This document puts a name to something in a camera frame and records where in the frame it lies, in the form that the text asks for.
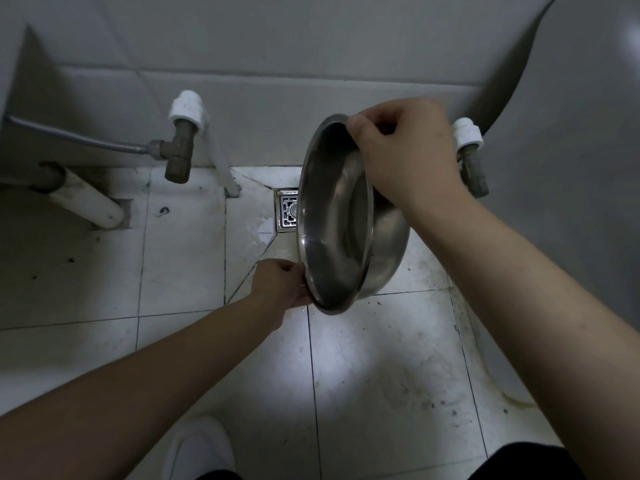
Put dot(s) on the person's left hand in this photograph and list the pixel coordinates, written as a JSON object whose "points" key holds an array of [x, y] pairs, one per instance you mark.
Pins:
{"points": [[272, 289]]}

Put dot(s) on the person's right hand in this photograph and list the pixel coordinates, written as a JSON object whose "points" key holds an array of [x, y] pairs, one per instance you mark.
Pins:
{"points": [[410, 154]]}

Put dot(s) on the person's left fingers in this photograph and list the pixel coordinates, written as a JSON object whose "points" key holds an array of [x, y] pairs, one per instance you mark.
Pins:
{"points": [[294, 274]]}

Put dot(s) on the person's right thumb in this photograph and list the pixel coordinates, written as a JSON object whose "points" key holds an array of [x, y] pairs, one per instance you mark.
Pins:
{"points": [[358, 132]]}

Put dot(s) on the stainless steel basin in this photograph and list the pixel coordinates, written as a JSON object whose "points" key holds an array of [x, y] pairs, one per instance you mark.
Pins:
{"points": [[335, 219]]}

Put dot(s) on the person's right forearm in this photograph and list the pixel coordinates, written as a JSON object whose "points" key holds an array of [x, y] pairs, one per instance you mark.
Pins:
{"points": [[530, 314]]}

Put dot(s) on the person's left forearm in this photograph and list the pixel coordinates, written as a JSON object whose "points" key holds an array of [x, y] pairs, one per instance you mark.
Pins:
{"points": [[130, 389]]}

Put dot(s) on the square metal floor drain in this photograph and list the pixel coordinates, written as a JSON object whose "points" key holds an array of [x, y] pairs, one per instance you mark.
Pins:
{"points": [[288, 209]]}

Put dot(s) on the white pipe fitting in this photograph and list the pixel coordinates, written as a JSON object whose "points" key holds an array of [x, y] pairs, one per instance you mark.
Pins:
{"points": [[467, 132], [187, 107]]}

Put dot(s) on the thin white pipe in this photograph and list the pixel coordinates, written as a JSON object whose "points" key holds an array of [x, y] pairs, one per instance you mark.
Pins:
{"points": [[222, 164]]}

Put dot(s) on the white shoe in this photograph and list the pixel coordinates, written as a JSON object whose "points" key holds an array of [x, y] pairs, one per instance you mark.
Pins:
{"points": [[197, 447]]}

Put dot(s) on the white ceramic toilet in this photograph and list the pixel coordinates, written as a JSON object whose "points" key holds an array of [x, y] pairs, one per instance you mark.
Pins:
{"points": [[565, 144]]}

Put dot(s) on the thick white drain pipe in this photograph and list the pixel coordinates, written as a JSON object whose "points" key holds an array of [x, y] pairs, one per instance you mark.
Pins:
{"points": [[82, 197]]}

